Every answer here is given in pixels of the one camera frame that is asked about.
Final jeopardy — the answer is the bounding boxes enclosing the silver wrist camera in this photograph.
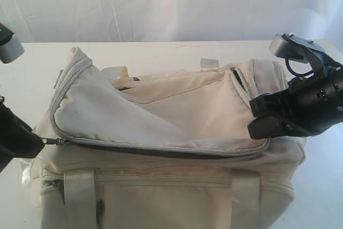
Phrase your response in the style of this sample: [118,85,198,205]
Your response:
[269,33,325,64]
[0,23,25,64]

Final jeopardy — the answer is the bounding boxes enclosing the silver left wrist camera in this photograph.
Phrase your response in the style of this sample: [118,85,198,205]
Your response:
[0,23,25,64]

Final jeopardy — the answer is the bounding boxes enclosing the white backdrop curtain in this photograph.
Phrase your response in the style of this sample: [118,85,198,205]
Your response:
[1,0,342,45]

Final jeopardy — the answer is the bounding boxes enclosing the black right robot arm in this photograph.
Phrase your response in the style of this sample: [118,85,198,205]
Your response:
[248,61,342,139]

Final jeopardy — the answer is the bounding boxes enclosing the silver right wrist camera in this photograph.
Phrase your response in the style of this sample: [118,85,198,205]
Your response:
[269,33,325,64]

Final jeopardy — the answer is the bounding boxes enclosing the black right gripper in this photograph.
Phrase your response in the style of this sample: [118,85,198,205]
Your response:
[248,75,342,139]

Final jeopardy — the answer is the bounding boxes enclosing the beige canvas duffel bag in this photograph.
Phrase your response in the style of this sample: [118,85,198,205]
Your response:
[21,47,305,228]

